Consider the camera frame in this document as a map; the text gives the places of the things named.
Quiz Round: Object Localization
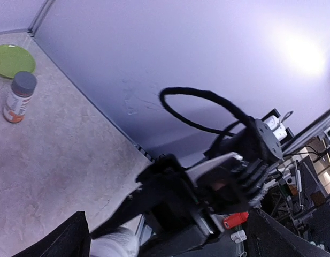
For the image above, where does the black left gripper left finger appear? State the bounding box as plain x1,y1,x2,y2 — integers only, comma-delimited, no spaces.
14,211,91,257

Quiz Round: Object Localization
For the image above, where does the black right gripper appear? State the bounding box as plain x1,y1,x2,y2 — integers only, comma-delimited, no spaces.
91,154,251,257

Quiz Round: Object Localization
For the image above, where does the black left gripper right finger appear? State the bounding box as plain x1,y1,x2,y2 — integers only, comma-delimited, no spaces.
246,208,330,257

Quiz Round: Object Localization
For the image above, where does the white pill bottle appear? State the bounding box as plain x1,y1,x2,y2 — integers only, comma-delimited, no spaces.
89,226,140,257

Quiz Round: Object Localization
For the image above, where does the orange pill bottle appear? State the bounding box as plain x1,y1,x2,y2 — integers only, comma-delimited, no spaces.
3,71,37,123

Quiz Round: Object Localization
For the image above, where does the green plastic plate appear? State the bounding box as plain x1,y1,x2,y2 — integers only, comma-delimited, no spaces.
0,44,36,79

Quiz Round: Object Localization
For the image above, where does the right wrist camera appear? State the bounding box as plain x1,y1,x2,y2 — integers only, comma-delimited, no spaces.
186,119,283,214

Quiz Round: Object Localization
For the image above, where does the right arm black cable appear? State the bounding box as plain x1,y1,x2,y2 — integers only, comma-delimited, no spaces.
158,87,255,137

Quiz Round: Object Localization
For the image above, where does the right aluminium corner post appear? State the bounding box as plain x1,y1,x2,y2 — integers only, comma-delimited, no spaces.
28,0,56,37

